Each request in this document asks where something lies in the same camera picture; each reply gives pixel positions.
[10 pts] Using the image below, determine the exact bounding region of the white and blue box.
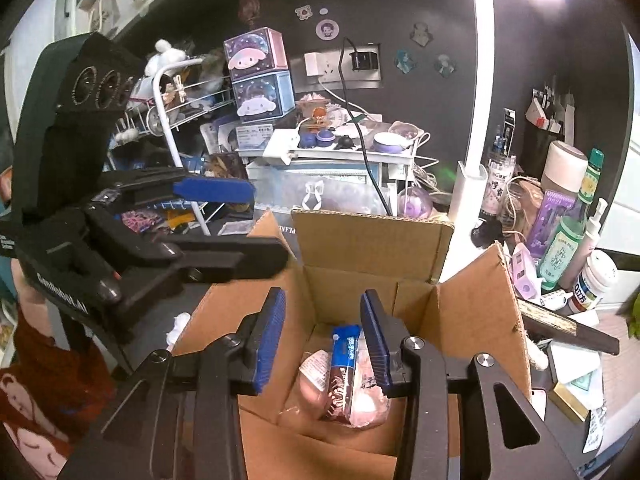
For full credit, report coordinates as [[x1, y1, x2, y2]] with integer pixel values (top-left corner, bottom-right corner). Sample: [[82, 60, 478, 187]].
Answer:
[[235, 122, 273, 151]]

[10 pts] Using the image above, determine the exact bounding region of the lilac small device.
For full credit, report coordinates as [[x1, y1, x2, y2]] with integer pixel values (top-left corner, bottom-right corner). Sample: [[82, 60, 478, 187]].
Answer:
[[510, 245, 541, 303]]

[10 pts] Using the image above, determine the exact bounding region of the crumpled white tissue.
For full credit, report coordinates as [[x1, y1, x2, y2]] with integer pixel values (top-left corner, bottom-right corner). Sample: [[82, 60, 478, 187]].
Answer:
[[167, 312, 191, 346]]

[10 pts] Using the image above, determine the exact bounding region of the purple transparent ball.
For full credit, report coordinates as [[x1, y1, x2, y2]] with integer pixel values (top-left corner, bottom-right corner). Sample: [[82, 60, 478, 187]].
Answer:
[[398, 186, 433, 217]]

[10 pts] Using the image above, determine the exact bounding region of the blue cartoon character box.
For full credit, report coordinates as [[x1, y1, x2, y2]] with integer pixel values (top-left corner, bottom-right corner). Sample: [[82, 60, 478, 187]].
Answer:
[[231, 71, 296, 122]]

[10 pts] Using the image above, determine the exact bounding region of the wall socket panel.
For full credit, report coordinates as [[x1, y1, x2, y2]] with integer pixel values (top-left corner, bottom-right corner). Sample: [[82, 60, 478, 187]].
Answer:
[[304, 42, 382, 88]]

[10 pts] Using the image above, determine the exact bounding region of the purple patterned box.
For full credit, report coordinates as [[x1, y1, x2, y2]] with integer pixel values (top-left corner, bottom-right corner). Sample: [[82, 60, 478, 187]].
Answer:
[[530, 190, 576, 261]]

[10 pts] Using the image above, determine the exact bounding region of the black power cable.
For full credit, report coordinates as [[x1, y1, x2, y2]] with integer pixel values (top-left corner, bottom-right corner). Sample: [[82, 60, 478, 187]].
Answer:
[[339, 37, 393, 216]]

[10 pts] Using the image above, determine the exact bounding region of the clear printed cup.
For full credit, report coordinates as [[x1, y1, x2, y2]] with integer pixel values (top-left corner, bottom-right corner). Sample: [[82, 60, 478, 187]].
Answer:
[[486, 152, 516, 221]]

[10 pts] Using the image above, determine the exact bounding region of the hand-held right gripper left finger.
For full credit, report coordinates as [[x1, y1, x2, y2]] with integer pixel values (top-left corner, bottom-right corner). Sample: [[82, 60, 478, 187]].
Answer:
[[55, 287, 287, 480]]

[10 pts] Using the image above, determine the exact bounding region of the purple white bowl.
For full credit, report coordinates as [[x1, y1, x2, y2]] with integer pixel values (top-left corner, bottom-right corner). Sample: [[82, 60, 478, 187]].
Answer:
[[374, 132, 407, 155]]

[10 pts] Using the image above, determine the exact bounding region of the brown cardboard box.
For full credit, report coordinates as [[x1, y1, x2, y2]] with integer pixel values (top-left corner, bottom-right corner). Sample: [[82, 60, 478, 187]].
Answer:
[[172, 209, 533, 480]]

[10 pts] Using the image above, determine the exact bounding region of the clear packet of pink bun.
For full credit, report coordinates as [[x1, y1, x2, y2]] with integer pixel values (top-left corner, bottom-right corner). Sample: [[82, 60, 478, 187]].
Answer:
[[277, 350, 333, 423]]

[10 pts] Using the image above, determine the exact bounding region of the black pen holder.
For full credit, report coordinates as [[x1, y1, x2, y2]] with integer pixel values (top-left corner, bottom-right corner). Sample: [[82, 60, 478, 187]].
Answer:
[[525, 95, 576, 176]]

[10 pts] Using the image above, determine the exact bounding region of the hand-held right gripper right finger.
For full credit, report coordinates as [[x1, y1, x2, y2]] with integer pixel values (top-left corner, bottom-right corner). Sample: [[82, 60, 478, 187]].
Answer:
[[359, 289, 583, 480]]

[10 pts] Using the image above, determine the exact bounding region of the gold small box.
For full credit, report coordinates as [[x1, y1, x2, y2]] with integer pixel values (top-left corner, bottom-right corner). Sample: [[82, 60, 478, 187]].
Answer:
[[547, 382, 591, 423]]

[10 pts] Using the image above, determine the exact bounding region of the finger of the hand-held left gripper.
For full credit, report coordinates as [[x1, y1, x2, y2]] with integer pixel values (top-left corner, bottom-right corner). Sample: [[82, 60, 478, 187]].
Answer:
[[75, 207, 290, 328], [85, 167, 257, 218]]

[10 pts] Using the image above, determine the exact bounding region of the beige cylinder container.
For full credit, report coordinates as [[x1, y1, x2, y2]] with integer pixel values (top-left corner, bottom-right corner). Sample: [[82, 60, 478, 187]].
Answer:
[[542, 141, 588, 196]]

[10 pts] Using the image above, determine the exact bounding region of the white plush toy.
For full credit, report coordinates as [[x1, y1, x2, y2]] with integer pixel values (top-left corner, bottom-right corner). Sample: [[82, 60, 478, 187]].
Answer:
[[145, 40, 193, 76]]

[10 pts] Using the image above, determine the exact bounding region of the white wire rack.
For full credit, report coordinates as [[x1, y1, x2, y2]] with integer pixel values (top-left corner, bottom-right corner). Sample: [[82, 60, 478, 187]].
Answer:
[[107, 57, 236, 236]]

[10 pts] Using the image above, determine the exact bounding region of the clear plastic storage box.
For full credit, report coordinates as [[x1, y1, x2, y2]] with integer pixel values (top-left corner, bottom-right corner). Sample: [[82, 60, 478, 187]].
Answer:
[[245, 160, 386, 213]]

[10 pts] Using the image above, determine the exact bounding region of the pink soft snack packet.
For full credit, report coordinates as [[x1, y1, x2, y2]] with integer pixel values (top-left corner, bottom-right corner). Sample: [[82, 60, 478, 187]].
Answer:
[[350, 345, 393, 428]]

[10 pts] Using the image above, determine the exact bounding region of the blue and brown snack packet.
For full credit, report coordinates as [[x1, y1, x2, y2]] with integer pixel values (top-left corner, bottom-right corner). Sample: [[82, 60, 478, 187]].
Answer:
[[320, 325, 362, 421]]

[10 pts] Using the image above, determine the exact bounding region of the dark wooden stick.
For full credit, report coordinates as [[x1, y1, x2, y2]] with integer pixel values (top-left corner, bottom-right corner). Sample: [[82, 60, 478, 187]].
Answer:
[[517, 299, 621, 356]]

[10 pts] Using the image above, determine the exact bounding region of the white spray bottle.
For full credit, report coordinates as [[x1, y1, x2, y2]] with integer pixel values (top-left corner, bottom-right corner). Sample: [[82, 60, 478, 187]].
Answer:
[[565, 197, 608, 288]]

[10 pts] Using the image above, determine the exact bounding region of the white lamp pole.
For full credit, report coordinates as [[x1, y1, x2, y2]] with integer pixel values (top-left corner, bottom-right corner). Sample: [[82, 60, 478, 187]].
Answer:
[[450, 0, 496, 226]]

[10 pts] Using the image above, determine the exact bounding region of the small green glass bottle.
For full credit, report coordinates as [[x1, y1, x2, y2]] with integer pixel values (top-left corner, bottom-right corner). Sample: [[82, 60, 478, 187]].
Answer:
[[575, 149, 605, 211]]

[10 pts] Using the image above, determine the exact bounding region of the pink cartoon character box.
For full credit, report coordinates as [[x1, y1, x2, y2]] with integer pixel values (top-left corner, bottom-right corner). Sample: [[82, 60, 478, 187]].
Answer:
[[223, 27, 291, 73]]

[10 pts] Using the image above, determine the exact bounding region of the white pill bottle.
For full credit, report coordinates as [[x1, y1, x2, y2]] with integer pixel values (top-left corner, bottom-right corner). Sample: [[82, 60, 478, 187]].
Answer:
[[567, 250, 618, 313]]

